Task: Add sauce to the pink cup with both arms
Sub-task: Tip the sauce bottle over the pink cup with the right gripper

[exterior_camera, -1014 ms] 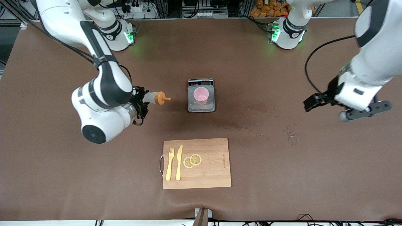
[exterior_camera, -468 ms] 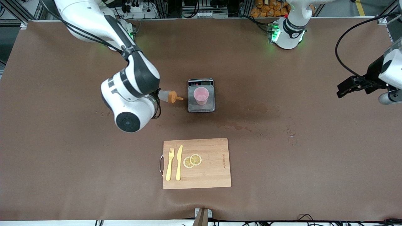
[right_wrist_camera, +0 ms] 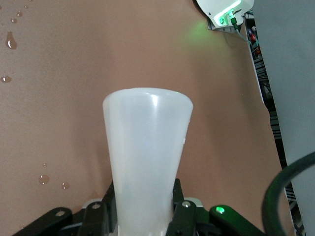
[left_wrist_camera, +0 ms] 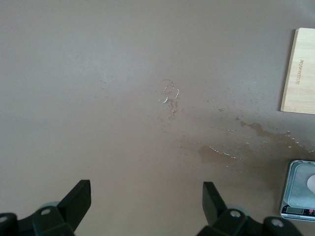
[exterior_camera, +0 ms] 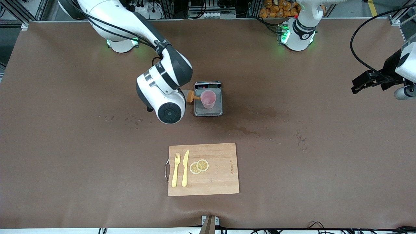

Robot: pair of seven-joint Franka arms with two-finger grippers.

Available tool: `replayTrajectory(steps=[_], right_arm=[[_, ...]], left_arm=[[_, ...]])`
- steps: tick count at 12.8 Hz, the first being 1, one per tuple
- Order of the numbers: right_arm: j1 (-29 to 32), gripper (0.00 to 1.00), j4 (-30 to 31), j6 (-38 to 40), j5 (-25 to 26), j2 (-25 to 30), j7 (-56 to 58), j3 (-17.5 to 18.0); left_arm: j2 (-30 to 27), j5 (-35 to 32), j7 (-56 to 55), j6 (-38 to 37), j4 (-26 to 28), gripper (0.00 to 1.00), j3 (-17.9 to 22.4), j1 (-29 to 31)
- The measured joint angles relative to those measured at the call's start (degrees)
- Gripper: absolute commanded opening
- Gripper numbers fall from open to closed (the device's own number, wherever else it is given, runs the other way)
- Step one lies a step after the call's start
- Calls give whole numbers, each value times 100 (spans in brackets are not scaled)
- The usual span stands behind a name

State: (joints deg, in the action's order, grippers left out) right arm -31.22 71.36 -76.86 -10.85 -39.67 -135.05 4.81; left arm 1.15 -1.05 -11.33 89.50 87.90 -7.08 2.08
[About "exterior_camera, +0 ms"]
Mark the pink plastic cup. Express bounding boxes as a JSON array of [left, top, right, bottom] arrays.
[[200, 90, 216, 109]]

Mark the translucent squeeze bottle orange cap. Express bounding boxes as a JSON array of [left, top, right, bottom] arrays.
[[185, 90, 202, 104]]

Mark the orange objects pile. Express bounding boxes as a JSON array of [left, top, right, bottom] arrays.
[[259, 0, 301, 19]]

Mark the silver digital kitchen scale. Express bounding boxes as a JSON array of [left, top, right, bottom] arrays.
[[194, 81, 224, 117]]

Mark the yellow plastic knife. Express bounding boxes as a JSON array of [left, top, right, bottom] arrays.
[[182, 150, 189, 188]]

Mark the yellow plastic fork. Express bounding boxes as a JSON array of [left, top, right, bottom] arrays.
[[171, 153, 181, 188]]

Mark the white power strip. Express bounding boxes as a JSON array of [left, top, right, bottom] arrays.
[[125, 0, 163, 20]]

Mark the brown table cover mat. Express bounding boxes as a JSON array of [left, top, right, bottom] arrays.
[[0, 18, 416, 229]]

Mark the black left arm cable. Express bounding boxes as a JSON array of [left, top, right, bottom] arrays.
[[350, 4, 416, 85]]

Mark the aluminium frame profile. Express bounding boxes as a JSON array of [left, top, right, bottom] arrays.
[[0, 0, 49, 31], [388, 0, 416, 44]]

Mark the black floor cable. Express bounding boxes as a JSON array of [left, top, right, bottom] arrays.
[[307, 221, 329, 234]]

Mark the bamboo cutting board metal handle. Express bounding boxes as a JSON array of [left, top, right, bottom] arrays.
[[165, 143, 240, 197]]

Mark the metal table edge bracket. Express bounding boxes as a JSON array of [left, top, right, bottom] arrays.
[[201, 215, 220, 234]]

